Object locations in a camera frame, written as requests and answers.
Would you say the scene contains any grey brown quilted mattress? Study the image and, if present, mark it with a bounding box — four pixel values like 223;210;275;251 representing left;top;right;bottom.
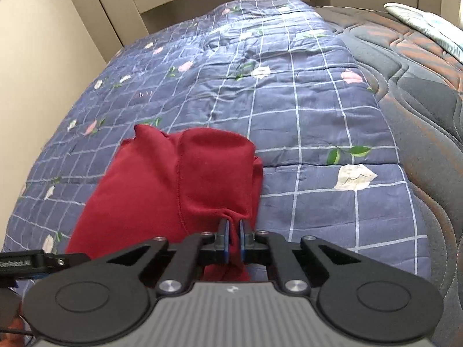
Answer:
311;5;463;347

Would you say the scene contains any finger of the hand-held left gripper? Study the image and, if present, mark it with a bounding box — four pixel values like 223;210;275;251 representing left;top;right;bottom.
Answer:
44;253;91;271

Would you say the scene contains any black cable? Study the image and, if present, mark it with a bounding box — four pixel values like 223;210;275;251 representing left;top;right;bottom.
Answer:
0;326;34;336

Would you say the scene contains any red shirt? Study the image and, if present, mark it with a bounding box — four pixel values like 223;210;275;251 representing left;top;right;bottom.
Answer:
65;123;264;283

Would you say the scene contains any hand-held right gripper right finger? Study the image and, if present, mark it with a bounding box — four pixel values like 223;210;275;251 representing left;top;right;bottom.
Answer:
239;220;367;296

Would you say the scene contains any blue checked floral quilt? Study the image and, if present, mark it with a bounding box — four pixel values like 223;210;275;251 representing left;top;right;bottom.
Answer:
0;0;429;283

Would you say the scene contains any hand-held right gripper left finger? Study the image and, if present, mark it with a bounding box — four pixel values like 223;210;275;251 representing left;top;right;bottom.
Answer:
92;220;230;296

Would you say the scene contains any light blue patterned pillow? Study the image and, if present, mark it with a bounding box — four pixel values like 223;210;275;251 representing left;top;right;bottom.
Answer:
383;2;463;62

